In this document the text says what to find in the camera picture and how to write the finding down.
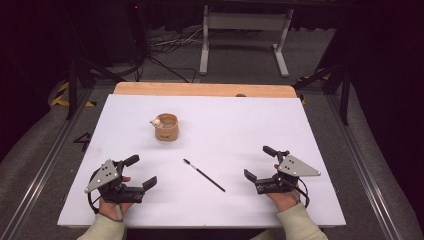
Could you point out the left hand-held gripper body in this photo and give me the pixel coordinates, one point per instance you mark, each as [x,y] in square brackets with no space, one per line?
[101,176]

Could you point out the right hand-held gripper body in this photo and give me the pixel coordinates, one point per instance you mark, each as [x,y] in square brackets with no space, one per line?
[296,168]

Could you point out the wooden pen holder cup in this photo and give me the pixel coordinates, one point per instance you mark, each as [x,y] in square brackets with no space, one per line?
[166,131]

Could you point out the black pen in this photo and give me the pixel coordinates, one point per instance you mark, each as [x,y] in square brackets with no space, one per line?
[204,175]

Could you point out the person's left hand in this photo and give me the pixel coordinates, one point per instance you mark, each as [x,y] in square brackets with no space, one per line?
[111,210]

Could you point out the person's right hand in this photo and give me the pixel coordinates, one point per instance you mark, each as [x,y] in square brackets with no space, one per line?
[283,201]

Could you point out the black floor tape mark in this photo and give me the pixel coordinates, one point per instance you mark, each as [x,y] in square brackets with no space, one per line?
[84,140]

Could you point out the white table sheet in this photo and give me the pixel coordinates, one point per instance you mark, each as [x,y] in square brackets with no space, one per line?
[216,133]

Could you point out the yellow black floor tape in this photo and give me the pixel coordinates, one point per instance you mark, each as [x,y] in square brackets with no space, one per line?
[303,99]

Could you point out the black metal stand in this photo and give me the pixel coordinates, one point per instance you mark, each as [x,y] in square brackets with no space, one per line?
[345,96]
[72,86]

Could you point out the wooden table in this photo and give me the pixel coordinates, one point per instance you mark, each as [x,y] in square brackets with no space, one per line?
[200,89]

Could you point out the black equipment case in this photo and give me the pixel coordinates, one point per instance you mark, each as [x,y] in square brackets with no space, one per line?
[133,33]

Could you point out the white metal stand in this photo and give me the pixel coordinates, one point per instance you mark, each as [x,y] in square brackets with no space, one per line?
[245,21]

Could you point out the aluminium floor rail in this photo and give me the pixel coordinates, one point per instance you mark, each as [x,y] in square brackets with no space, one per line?
[43,166]
[366,170]

